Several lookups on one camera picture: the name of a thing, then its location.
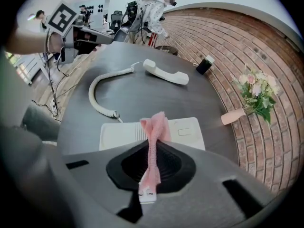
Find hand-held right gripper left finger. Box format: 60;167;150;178
106;140;152;194

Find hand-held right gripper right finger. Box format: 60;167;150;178
155;142;197;195

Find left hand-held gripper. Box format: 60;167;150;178
45;0;129;64

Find pink cloth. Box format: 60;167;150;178
138;111;171;203

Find white desk phone base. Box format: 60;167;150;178
99;117;206;152

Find white desk phone handset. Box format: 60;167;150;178
142;58;190;86

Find person's left forearm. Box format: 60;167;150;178
4;28;64;56

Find dark desk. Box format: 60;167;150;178
57;41;238;166

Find black office chair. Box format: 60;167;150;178
109;10;124;31

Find round dark basket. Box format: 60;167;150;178
154;45;179;56

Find pink vase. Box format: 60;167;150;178
220;107;247;126

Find black box with white top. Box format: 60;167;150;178
196;55;216;76

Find pink and white flower bouquet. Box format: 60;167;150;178
231;64;281;125

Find white coiled phone cord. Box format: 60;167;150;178
88;60;144;124

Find beaded bracelet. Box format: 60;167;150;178
45;31;52;55

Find black cables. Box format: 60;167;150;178
31;53;70;124

